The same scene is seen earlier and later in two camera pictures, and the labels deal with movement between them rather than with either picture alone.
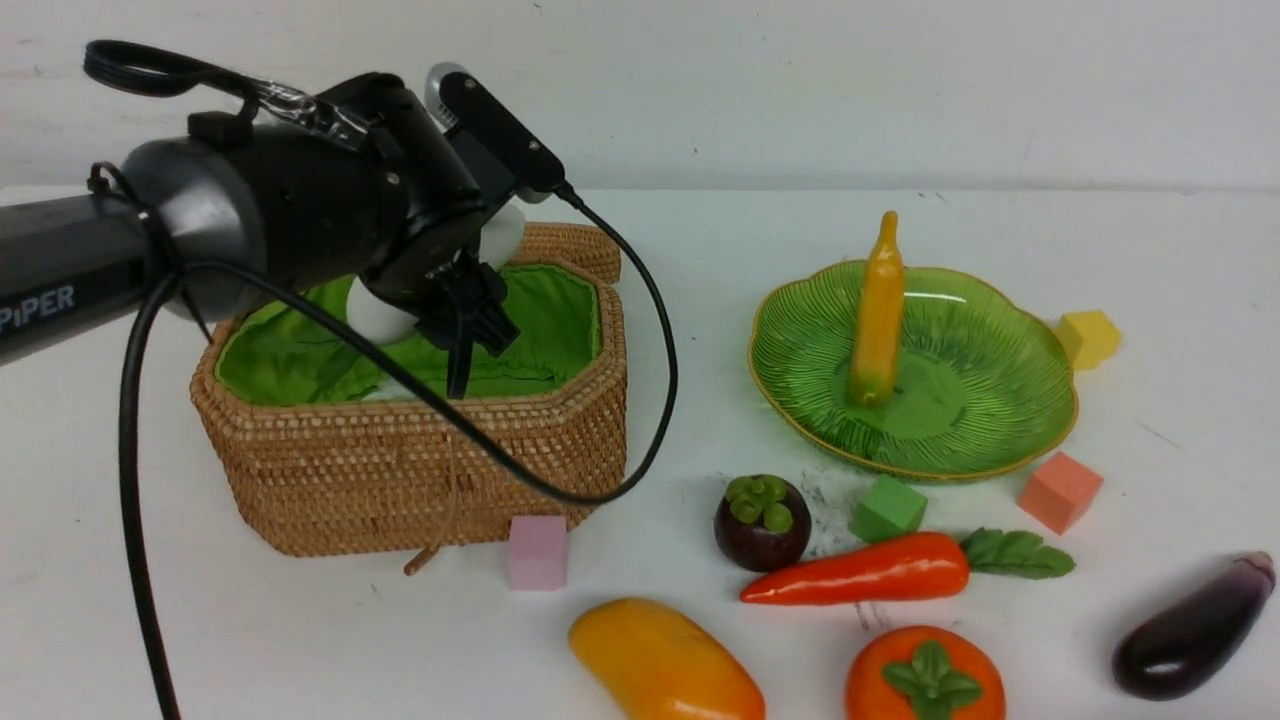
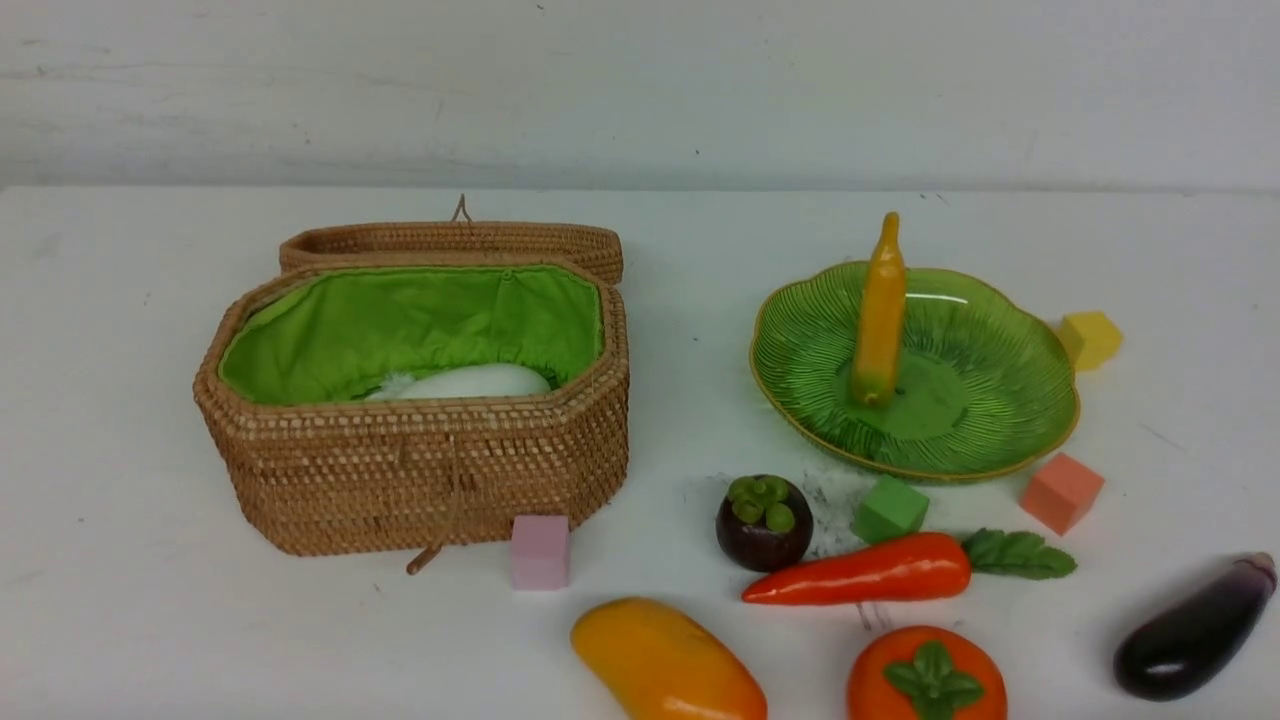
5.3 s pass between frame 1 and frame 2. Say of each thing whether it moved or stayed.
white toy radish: moved
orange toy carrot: stayed
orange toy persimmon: stayed
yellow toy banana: stayed
